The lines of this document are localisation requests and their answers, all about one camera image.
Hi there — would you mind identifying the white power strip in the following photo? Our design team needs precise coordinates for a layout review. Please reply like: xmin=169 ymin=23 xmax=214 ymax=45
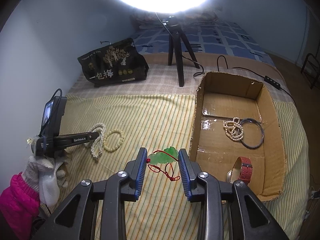
xmin=307 ymin=175 xmax=320 ymax=200

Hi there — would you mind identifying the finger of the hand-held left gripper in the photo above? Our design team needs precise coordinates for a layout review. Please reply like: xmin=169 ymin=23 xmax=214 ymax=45
xmin=54 ymin=131 xmax=101 ymax=150

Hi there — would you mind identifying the twisted pearl necklace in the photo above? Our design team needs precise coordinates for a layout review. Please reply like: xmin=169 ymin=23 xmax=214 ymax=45
xmin=84 ymin=122 xmax=107 ymax=162

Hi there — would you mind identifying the black metal stand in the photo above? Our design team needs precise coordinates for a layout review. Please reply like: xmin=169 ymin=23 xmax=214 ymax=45
xmin=301 ymin=53 xmax=320 ymax=90

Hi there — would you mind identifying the yellow striped cloth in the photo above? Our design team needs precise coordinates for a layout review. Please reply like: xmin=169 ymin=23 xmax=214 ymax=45
xmin=32 ymin=94 xmax=308 ymax=240

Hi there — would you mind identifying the black tripod stand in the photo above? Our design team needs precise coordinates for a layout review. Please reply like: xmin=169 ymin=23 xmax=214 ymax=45
xmin=161 ymin=16 xmax=200 ymax=87

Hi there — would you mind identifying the green jade pendant red cord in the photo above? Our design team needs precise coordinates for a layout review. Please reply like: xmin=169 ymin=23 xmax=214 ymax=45
xmin=146 ymin=146 xmax=181 ymax=182

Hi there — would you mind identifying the black snack bag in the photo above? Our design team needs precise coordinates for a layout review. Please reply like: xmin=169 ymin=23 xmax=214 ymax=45
xmin=77 ymin=38 xmax=150 ymax=88

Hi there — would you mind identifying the dark thin bangle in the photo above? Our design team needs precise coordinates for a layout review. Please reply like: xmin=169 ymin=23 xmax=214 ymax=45
xmin=239 ymin=118 xmax=264 ymax=149

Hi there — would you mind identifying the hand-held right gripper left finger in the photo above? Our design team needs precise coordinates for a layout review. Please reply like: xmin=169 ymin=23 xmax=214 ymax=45
xmin=32 ymin=147 xmax=148 ymax=240

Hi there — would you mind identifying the black ring light cable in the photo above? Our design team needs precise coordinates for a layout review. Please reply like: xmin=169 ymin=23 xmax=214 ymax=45
xmin=182 ymin=54 xmax=300 ymax=108

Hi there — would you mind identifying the beige plaid bed sheet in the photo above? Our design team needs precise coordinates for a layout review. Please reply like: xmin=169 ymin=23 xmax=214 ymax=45
xmin=66 ymin=64 xmax=308 ymax=135

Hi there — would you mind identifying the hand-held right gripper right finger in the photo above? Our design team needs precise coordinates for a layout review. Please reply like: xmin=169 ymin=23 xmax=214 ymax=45
xmin=178 ymin=149 xmax=289 ymax=240

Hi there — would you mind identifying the cardboard box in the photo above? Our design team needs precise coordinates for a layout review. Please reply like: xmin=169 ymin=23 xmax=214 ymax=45
xmin=189 ymin=71 xmax=288 ymax=203

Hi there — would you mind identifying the black cable controller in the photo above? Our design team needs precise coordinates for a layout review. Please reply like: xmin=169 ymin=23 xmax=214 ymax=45
xmin=263 ymin=75 xmax=282 ymax=88

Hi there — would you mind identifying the folded floral quilt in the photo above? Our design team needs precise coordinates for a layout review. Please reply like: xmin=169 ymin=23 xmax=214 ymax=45
xmin=129 ymin=5 xmax=225 ymax=30

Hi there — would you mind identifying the thin pearl necklace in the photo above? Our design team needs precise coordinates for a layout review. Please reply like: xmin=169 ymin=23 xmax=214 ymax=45
xmin=223 ymin=117 xmax=244 ymax=141

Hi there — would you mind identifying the brown leather strap watch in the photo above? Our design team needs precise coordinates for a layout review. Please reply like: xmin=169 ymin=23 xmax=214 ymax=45
xmin=226 ymin=156 xmax=253 ymax=184

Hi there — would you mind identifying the person's left forearm pink sleeve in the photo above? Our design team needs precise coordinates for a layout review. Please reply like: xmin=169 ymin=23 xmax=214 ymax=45
xmin=0 ymin=172 xmax=42 ymax=240

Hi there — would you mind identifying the pale bead bracelet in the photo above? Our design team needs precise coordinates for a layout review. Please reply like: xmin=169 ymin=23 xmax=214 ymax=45
xmin=103 ymin=129 xmax=125 ymax=152

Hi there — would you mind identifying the person's left hand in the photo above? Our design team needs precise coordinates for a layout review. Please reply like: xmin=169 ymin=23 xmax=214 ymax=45
xmin=22 ymin=151 xmax=72 ymax=207

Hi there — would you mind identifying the brown bed sheet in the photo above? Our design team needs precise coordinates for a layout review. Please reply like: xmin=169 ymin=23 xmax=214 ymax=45
xmin=141 ymin=51 xmax=284 ymax=80

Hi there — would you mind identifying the blue patterned bed sheet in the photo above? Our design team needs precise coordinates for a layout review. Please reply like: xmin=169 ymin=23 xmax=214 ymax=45
xmin=127 ymin=20 xmax=275 ymax=67

